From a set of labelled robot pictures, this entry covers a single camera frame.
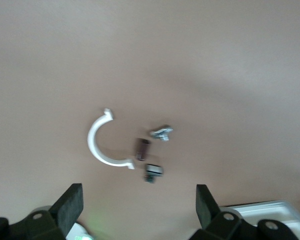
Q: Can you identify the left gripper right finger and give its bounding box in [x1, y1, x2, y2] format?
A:
[189, 184, 298, 240]

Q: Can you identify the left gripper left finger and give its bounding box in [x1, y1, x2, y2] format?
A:
[8, 183, 84, 240]

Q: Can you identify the white drawer cabinet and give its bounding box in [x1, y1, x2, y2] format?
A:
[219, 199, 300, 240]

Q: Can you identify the small brown block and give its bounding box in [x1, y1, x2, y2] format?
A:
[134, 138, 151, 161]

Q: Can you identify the silver metal fastener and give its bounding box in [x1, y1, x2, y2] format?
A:
[149, 124, 175, 143]

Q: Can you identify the black rectangular switch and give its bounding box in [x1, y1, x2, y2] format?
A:
[142, 163, 164, 185]

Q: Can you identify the white half ring clamp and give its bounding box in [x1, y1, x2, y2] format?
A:
[87, 107, 136, 171]

